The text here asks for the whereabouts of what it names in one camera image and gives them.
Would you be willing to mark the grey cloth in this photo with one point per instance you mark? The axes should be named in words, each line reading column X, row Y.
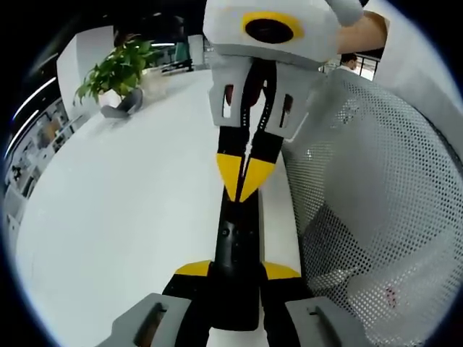
column 126, row 105

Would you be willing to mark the green potted plant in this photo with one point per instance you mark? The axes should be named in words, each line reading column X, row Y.
column 119, row 68

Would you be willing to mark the white sleeve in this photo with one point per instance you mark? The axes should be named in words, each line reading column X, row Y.
column 416, row 47

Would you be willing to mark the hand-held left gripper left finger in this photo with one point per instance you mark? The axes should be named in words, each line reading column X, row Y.
column 162, row 318

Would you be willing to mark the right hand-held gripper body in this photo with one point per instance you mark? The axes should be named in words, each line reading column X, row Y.
column 224, row 29

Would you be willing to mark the black remote control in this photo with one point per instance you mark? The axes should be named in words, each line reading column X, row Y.
column 237, row 246

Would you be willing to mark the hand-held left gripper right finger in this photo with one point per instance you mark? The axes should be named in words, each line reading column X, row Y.
column 307, row 321

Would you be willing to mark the white mesh basket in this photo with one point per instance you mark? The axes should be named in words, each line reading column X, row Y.
column 380, row 202

